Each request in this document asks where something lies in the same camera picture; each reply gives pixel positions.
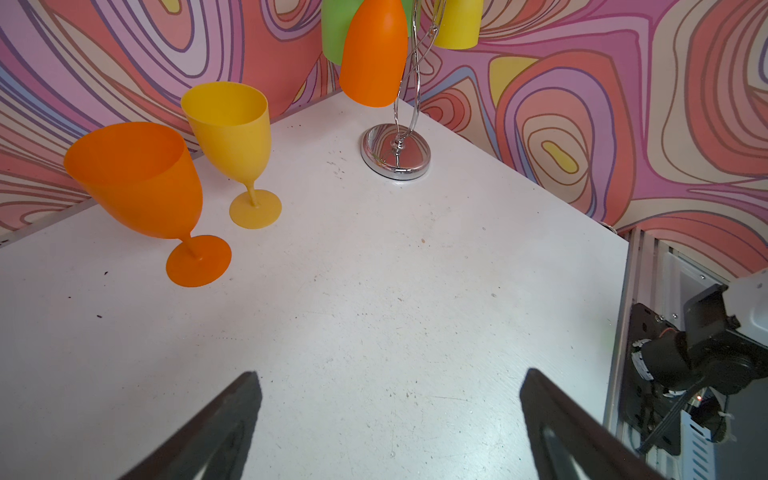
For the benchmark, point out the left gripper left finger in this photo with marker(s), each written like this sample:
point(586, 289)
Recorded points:
point(215, 443)

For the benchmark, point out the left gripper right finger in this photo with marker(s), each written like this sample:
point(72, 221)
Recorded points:
point(566, 441)

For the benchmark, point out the orange wine glass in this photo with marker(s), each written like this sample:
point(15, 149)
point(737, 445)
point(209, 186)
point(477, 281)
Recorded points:
point(142, 174)
point(375, 53)

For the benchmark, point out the yellow wine glass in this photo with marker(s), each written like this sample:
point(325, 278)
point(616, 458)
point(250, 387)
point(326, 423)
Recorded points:
point(460, 25)
point(232, 126)

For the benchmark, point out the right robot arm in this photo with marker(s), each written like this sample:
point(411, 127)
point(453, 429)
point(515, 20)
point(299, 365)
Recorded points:
point(723, 344)

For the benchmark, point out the chrome wine glass rack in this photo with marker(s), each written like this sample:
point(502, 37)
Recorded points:
point(396, 150)

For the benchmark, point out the left green wine glass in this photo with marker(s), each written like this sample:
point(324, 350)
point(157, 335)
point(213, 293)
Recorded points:
point(337, 16)

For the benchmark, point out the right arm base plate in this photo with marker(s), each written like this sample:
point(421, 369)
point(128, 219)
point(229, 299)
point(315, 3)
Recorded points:
point(645, 402)

